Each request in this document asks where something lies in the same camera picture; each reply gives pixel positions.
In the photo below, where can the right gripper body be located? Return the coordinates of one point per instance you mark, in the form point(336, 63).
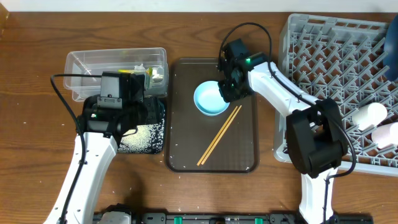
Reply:
point(236, 91)

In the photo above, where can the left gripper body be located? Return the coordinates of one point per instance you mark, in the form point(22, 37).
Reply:
point(147, 113)

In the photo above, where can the white rice pile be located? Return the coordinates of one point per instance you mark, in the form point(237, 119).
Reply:
point(145, 139)

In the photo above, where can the light blue bowl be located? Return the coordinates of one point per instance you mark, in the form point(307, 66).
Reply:
point(208, 100)

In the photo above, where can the yellow snack wrapper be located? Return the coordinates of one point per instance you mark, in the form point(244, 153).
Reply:
point(147, 72)

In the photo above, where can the white tissue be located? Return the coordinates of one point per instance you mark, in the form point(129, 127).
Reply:
point(155, 80)

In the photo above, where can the white cup green inside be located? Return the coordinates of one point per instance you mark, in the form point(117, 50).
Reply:
point(369, 116)

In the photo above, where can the blue plate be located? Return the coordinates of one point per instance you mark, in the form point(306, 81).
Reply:
point(390, 48)

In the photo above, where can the white cup pink inside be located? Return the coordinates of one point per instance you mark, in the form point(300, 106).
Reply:
point(385, 135)

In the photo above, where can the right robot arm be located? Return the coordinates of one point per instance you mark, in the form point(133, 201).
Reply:
point(315, 139)

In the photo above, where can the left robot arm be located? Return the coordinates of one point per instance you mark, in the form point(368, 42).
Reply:
point(99, 134)

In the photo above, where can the black waste tray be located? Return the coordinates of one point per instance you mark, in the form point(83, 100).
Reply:
point(109, 122)

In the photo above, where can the grey dishwasher rack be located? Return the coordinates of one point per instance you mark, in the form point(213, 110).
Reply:
point(342, 59)

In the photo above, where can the brown serving tray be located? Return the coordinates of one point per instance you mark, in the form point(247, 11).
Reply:
point(190, 132)

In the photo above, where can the clear plastic bin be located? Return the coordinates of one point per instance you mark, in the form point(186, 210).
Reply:
point(92, 63)

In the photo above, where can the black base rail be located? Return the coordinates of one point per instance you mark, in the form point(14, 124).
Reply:
point(273, 218)

